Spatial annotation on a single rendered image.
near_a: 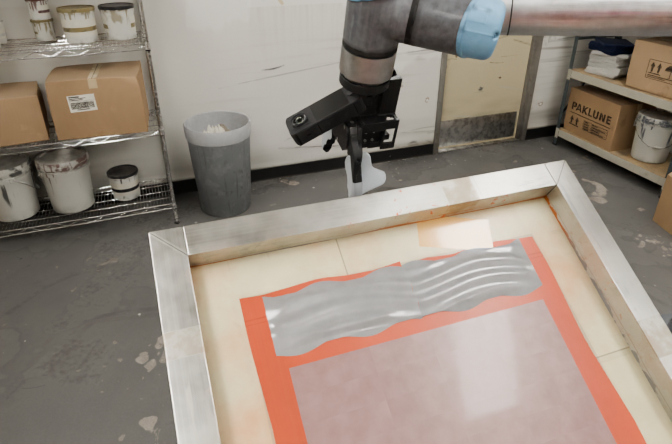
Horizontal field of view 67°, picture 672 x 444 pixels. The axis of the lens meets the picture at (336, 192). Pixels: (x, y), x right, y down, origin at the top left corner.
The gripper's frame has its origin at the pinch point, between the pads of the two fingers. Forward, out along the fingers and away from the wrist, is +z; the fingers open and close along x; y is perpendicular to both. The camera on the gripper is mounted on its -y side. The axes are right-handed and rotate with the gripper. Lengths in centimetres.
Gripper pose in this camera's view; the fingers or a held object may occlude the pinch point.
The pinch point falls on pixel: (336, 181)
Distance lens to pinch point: 84.7
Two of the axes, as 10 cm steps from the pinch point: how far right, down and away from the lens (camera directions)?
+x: -3.3, -6.7, 6.6
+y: 9.4, -1.6, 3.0
